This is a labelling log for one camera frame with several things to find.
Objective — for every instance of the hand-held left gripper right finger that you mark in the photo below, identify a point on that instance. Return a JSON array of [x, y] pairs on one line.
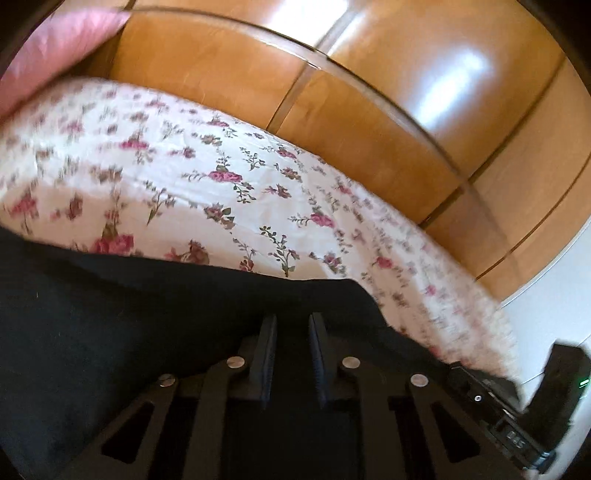
[[319, 364]]

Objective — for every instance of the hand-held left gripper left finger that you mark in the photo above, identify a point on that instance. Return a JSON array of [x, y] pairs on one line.
[[267, 364]]

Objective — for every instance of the black pants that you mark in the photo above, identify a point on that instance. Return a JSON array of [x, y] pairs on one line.
[[115, 323]]

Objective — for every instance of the floral bedsheet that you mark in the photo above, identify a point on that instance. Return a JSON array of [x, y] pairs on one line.
[[184, 152]]

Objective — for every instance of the pink pillow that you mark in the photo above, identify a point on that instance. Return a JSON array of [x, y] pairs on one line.
[[51, 50]]

